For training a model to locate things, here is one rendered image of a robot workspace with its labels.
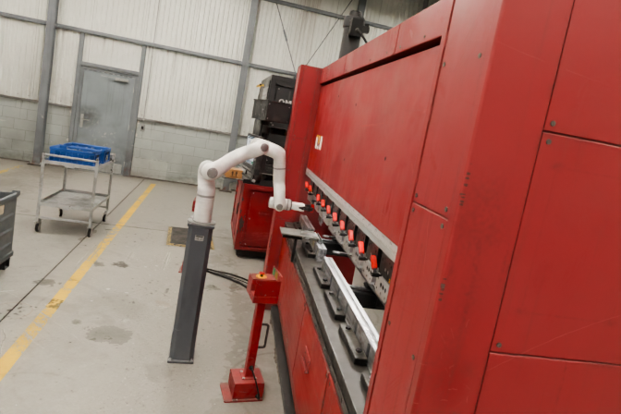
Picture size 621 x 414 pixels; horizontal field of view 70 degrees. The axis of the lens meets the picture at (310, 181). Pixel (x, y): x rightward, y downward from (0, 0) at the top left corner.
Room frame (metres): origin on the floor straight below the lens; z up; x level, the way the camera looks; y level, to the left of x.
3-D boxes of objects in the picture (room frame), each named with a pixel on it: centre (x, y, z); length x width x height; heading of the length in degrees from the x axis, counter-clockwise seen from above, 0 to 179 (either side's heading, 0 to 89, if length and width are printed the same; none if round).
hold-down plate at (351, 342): (1.85, -0.30, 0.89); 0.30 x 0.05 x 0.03; 10
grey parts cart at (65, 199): (5.52, 2.88, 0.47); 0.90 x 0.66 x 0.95; 13
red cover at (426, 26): (2.60, -0.23, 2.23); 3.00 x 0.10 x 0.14; 10
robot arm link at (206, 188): (3.04, 0.70, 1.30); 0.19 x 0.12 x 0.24; 25
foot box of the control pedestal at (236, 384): (2.72, 0.20, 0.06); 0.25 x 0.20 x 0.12; 111
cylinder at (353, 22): (3.79, -0.16, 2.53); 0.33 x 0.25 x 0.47; 10
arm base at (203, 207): (3.01, 0.69, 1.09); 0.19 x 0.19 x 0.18
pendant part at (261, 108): (4.41, 0.51, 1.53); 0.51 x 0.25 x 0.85; 24
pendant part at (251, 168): (4.33, 0.56, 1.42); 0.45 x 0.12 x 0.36; 24
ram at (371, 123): (2.60, -0.23, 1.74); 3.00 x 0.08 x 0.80; 10
